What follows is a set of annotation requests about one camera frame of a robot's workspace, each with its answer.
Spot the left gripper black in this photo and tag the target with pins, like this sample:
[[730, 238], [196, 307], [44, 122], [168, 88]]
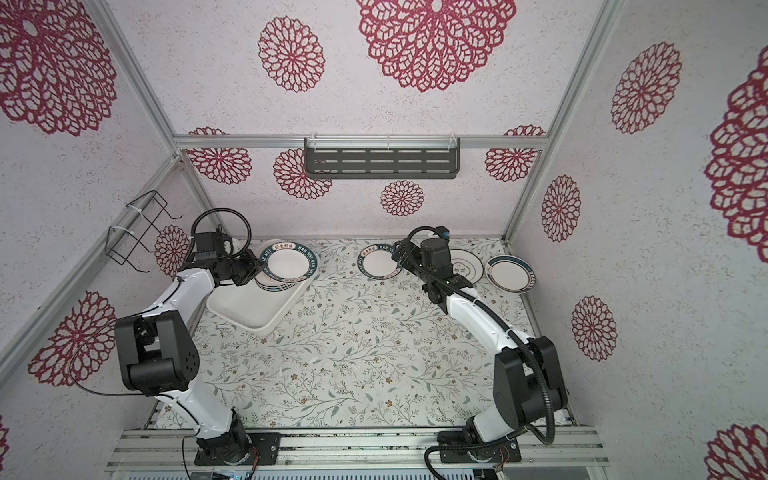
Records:
[[254, 265]]

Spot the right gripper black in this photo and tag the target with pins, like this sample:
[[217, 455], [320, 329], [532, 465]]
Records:
[[400, 253]]

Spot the white plate brown line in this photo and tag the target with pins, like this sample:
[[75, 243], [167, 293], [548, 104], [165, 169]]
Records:
[[467, 264]]

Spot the orange sunburst plate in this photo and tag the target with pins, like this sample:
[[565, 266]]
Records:
[[269, 284]]

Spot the green rim plate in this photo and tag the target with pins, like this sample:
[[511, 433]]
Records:
[[375, 262], [289, 262]]

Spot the striped rim plate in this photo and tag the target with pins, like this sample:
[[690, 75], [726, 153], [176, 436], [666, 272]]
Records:
[[511, 274]]

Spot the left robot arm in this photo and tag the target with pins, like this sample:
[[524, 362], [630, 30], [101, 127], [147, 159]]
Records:
[[158, 357]]

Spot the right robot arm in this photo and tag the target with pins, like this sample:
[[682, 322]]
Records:
[[528, 386]]

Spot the white plastic bin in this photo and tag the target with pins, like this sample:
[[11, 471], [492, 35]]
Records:
[[251, 308]]

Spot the green rim plate back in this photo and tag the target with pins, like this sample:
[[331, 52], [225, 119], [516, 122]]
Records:
[[375, 262]]

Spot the black wire wall rack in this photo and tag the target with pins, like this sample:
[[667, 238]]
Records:
[[144, 211]]

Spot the grey slotted wall shelf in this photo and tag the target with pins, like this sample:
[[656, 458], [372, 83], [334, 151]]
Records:
[[383, 160]]

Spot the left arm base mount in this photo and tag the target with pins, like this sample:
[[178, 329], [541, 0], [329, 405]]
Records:
[[248, 449]]

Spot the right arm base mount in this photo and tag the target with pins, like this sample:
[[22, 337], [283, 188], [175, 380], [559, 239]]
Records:
[[455, 447]]

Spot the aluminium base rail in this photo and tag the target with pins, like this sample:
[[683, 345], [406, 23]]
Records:
[[356, 448]]

